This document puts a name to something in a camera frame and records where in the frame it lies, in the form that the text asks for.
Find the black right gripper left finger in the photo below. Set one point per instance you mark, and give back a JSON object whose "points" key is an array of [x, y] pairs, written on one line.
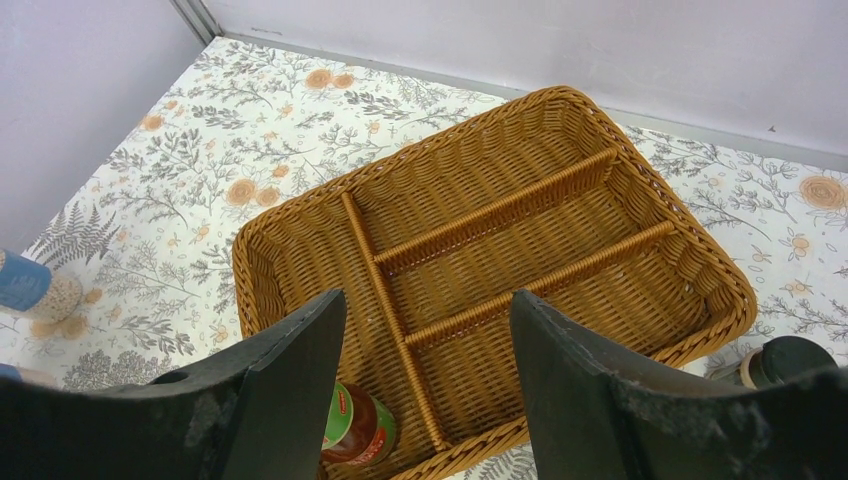
{"points": [[255, 410]]}

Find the small dark pepper jar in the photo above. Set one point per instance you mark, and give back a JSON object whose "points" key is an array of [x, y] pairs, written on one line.
{"points": [[776, 362]]}

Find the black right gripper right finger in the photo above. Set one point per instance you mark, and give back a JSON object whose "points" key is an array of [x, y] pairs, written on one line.
{"points": [[598, 410]]}

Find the red sauce bottle yellow cap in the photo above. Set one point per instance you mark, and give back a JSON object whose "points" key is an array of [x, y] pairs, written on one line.
{"points": [[360, 430]]}

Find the silver lid white grain jar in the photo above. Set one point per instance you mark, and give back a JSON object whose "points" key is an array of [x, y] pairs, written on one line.
{"points": [[33, 291]]}

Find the brown wicker divided basket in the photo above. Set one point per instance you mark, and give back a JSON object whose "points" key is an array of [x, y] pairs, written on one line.
{"points": [[543, 193]]}

